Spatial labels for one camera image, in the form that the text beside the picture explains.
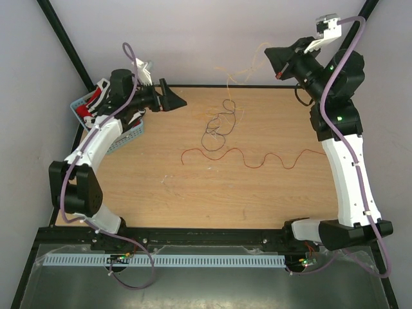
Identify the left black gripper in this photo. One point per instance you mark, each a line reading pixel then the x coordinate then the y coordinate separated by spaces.
pixel 169 100

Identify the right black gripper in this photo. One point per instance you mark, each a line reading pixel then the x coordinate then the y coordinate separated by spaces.
pixel 293 55

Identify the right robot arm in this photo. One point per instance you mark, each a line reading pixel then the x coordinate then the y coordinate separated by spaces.
pixel 338 127

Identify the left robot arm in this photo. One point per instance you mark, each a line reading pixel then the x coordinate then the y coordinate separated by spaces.
pixel 73 182

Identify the blue plastic basket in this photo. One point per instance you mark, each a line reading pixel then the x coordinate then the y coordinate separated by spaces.
pixel 122 140

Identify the zebra striped cloth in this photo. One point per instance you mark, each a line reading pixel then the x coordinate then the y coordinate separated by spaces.
pixel 108 103

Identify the red cloth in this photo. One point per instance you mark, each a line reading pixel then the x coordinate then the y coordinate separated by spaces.
pixel 83 110

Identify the left green circuit board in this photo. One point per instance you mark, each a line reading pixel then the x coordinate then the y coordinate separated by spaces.
pixel 118 259

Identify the green circuit board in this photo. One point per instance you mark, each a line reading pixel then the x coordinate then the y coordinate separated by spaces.
pixel 308 261
pixel 118 259

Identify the right green circuit board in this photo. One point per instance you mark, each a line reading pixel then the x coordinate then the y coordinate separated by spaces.
pixel 308 261

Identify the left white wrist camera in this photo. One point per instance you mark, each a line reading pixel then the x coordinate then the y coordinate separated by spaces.
pixel 144 72

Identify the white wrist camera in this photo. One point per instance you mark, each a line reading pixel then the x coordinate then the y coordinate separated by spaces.
pixel 327 29
pixel 144 72

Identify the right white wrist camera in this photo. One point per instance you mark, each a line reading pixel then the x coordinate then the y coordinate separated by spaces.
pixel 327 29

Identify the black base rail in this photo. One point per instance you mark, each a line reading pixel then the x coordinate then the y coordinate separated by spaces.
pixel 268 240

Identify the light blue slotted cable duct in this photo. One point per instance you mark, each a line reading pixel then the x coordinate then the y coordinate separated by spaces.
pixel 190 261

